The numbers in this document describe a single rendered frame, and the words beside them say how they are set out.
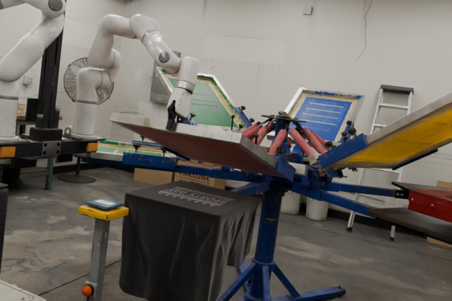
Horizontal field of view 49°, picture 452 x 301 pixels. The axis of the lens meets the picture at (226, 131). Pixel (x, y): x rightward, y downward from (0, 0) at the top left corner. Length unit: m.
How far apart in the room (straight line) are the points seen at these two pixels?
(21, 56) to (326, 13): 5.16
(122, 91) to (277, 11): 2.71
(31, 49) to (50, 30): 0.13
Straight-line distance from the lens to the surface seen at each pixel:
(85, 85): 2.30
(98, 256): 1.89
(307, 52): 6.62
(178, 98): 1.90
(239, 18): 7.02
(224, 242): 2.07
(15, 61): 1.93
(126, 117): 2.02
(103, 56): 2.28
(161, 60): 1.94
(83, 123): 2.31
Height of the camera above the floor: 1.42
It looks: 5 degrees down
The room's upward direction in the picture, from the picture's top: 8 degrees clockwise
